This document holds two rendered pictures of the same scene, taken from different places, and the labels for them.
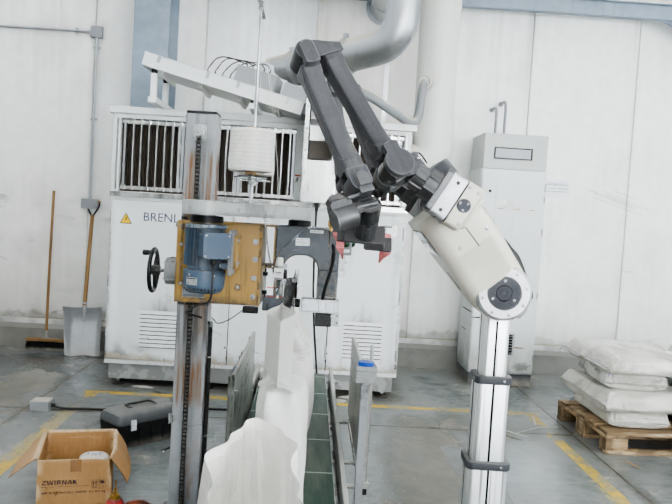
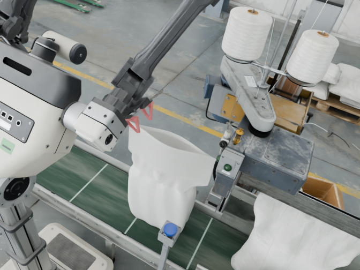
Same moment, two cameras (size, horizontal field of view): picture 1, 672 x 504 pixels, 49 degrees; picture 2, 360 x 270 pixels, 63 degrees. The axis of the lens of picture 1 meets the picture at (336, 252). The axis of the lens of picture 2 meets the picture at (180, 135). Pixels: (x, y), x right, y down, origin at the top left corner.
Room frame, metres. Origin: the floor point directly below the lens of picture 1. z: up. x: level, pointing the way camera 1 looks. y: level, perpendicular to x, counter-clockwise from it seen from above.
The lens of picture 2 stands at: (2.94, -0.81, 2.05)
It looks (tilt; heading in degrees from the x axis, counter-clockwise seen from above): 42 degrees down; 111
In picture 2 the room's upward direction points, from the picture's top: 11 degrees clockwise
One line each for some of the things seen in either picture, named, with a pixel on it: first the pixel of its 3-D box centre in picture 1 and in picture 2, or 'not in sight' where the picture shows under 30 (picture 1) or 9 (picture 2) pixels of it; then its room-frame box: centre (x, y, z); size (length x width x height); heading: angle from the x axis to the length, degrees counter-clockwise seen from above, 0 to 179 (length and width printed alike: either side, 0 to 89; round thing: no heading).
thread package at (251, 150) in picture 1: (251, 150); (246, 33); (2.68, 0.33, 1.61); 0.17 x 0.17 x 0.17
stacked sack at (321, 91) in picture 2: not in sight; (305, 82); (3.01, 3.07, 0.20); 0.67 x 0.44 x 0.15; 2
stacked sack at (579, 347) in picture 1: (615, 350); not in sight; (5.14, -2.01, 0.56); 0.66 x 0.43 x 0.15; 89
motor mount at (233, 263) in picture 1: (230, 251); (238, 106); (2.74, 0.39, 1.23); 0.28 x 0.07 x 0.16; 2
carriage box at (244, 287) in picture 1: (220, 261); (271, 123); (2.91, 0.45, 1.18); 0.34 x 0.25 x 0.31; 92
